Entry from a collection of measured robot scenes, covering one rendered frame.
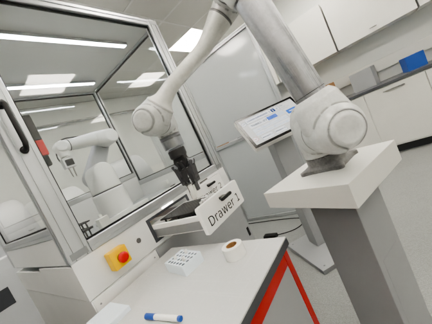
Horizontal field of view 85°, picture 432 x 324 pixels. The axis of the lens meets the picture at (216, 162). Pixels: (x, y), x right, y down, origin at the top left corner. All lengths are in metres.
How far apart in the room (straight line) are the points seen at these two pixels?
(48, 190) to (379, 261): 1.22
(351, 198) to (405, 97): 2.94
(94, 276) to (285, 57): 0.99
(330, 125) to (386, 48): 3.66
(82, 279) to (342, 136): 0.96
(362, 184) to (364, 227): 0.23
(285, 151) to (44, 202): 1.50
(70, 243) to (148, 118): 0.52
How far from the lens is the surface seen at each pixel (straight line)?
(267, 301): 0.70
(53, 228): 0.99
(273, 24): 0.84
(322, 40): 4.08
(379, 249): 1.13
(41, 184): 1.01
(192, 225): 0.96
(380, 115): 3.70
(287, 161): 1.87
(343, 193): 0.83
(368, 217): 1.07
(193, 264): 0.87
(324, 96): 0.79
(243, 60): 2.65
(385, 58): 4.31
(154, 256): 1.15
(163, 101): 0.85
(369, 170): 0.92
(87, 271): 1.03
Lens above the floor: 1.12
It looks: 5 degrees down
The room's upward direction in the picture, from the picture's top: 25 degrees counter-clockwise
